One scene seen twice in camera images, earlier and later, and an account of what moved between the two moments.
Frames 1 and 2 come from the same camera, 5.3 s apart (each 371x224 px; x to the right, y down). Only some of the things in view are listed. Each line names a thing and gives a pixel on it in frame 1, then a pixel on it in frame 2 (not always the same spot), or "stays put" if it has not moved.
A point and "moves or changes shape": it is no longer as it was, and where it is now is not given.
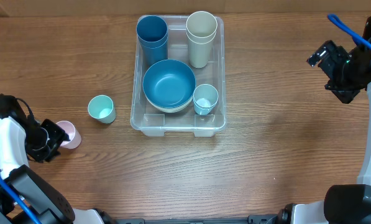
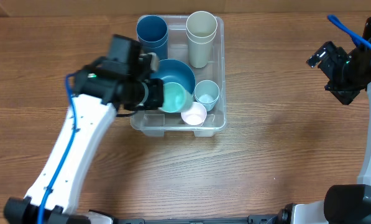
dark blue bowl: x=168 y=83 stays put
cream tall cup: x=201 y=27 stays put
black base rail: x=273 y=218 stays put
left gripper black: x=59 y=135 → x=157 y=100
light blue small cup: x=202 y=111 → x=208 y=100
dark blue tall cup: x=151 y=32 stays put
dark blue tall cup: x=154 y=43 stays put
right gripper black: x=345 y=94 stays put
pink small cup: x=74 y=136 moves or changes shape
